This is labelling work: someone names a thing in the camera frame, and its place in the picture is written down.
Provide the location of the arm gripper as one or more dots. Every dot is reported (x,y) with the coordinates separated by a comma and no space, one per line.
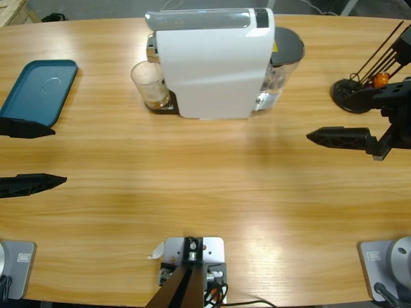
(401,131)

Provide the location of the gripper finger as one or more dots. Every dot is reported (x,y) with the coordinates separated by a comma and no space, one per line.
(25,186)
(22,128)

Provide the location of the clear drinking glass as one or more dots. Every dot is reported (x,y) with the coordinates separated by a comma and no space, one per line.
(151,90)

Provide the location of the white capsule coffee machine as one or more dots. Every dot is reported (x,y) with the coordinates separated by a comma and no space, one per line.
(208,70)

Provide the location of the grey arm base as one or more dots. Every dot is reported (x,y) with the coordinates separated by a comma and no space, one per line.
(19,266)
(385,266)

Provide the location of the orange coffee capsule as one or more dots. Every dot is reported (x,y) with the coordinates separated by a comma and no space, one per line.
(382,78)

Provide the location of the black capsule holder with rods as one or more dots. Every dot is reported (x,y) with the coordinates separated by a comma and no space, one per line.
(340,90)

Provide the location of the teal rectangular tray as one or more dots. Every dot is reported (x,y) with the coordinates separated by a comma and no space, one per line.
(38,86)

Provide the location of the clear water tank black lid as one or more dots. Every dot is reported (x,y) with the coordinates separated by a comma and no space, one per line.
(287,43)

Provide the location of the grey metal leg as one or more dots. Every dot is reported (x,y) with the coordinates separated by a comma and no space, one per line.
(348,7)

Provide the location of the black object on floor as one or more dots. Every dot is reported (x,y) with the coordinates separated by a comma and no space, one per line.
(54,16)

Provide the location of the wooden crate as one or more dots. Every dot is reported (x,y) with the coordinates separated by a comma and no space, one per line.
(9,9)

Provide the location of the white paper tab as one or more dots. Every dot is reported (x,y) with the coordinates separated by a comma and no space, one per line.
(158,250)

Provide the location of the dark camera post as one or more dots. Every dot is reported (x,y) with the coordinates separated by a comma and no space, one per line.
(183,288)

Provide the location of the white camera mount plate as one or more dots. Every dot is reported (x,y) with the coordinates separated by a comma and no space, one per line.
(213,248)

